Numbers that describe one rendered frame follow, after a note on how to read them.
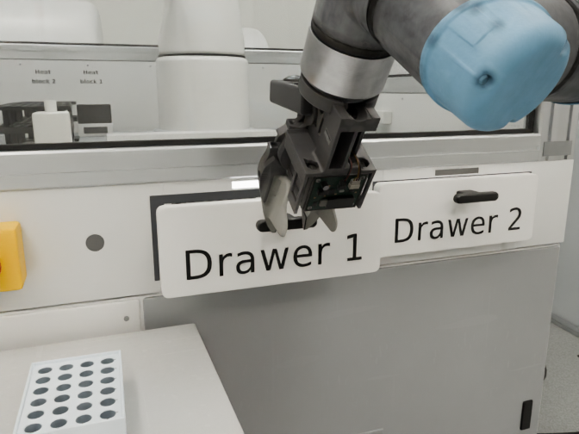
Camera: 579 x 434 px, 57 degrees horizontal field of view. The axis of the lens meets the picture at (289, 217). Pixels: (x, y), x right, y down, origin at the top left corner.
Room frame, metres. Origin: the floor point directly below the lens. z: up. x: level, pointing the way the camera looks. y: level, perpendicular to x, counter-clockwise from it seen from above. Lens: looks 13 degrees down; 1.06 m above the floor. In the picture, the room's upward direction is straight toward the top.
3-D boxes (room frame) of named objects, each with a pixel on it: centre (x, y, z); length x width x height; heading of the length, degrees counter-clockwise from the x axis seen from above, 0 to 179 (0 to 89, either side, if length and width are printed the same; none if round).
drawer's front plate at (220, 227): (0.65, 0.02, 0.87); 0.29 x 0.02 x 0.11; 110
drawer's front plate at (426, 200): (0.80, -0.26, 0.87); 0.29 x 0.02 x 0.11; 110
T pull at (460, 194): (0.78, -0.27, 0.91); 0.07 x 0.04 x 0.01; 110
